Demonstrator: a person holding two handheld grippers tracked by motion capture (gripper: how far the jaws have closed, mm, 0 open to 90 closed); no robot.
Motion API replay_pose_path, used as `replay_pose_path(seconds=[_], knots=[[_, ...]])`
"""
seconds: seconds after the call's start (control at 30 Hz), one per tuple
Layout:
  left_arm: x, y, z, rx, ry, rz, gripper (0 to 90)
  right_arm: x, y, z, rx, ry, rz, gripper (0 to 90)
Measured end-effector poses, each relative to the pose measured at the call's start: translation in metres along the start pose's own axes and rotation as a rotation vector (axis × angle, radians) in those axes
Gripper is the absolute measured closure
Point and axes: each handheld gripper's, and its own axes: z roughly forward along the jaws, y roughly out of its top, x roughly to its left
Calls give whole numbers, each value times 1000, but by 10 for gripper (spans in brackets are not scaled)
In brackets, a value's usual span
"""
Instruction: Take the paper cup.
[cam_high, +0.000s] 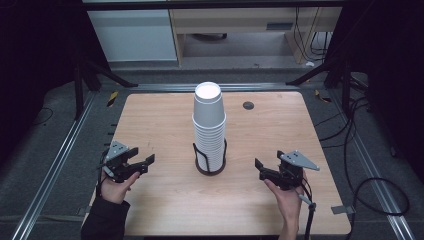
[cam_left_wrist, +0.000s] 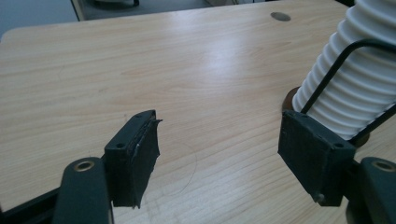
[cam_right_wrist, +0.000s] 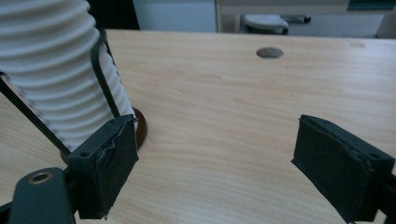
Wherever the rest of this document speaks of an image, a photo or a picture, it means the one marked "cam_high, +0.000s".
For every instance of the grey metal bracket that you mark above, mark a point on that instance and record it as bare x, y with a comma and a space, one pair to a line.
83, 210
342, 210

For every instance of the yellow black tape strip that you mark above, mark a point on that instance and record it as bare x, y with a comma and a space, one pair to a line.
112, 98
322, 96

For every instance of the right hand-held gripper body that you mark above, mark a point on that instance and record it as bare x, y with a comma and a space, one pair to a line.
295, 161

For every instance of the white cabinet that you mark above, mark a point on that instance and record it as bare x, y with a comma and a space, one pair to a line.
133, 35

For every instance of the light wooden desk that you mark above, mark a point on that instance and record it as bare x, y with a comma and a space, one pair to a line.
226, 20

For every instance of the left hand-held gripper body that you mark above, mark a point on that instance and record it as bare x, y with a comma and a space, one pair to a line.
116, 150

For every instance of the aluminium floor rail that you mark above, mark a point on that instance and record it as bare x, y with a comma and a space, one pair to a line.
370, 166
53, 166

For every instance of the person's left hand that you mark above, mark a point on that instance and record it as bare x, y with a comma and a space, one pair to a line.
115, 191

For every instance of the round black table grommet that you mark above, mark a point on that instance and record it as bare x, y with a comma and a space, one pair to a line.
248, 105

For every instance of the stack of white paper cups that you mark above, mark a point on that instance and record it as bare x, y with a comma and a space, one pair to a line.
209, 150

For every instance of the person's right hand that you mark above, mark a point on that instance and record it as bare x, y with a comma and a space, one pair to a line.
288, 203

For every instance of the black metal stand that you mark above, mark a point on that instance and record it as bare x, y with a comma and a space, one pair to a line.
346, 86
78, 90

